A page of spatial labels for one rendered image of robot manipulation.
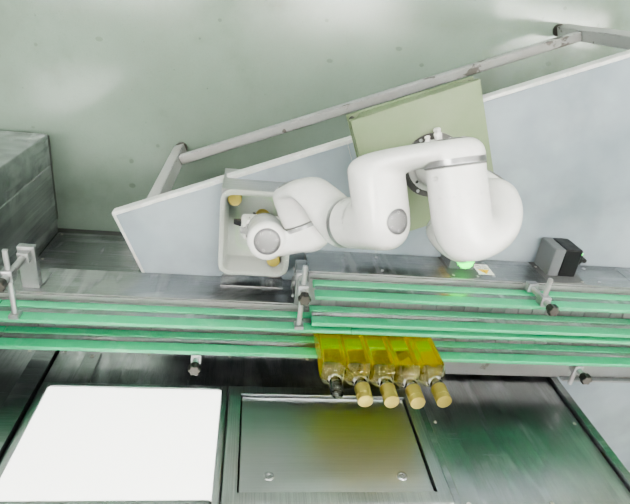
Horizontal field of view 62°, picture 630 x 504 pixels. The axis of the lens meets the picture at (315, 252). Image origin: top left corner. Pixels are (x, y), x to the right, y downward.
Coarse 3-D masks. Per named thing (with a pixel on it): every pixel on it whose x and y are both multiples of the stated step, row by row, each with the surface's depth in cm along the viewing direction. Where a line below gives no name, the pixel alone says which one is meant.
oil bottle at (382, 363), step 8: (368, 336) 130; (376, 336) 130; (384, 336) 131; (368, 344) 127; (376, 344) 127; (384, 344) 127; (368, 352) 125; (376, 352) 124; (384, 352) 124; (376, 360) 121; (384, 360) 122; (392, 360) 122; (376, 368) 119; (384, 368) 119; (392, 368) 120; (376, 376) 119; (392, 376) 119; (376, 384) 120
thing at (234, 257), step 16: (224, 192) 123; (240, 192) 123; (256, 192) 123; (272, 192) 124; (224, 208) 124; (240, 208) 132; (256, 208) 132; (272, 208) 133; (224, 224) 126; (224, 240) 129; (240, 240) 136; (224, 256) 132; (240, 256) 138; (288, 256) 131; (224, 272) 132; (240, 272) 132; (256, 272) 133; (272, 272) 133
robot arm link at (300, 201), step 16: (288, 192) 93; (304, 192) 91; (320, 192) 90; (336, 192) 91; (288, 208) 98; (304, 208) 90; (320, 208) 88; (288, 224) 99; (304, 224) 98; (320, 224) 87
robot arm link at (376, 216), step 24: (432, 144) 72; (456, 144) 71; (480, 144) 72; (360, 168) 75; (384, 168) 74; (408, 168) 74; (432, 168) 73; (360, 192) 76; (384, 192) 74; (336, 216) 83; (360, 216) 76; (384, 216) 75; (408, 216) 77; (336, 240) 85; (360, 240) 78; (384, 240) 76
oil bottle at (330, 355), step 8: (320, 336) 127; (328, 336) 127; (336, 336) 128; (320, 344) 124; (328, 344) 124; (336, 344) 125; (320, 352) 122; (328, 352) 122; (336, 352) 122; (320, 360) 121; (328, 360) 119; (336, 360) 119; (344, 360) 120; (320, 368) 121; (328, 368) 117; (336, 368) 117; (344, 368) 118; (320, 376) 120; (328, 376) 117; (344, 376) 119; (328, 384) 119
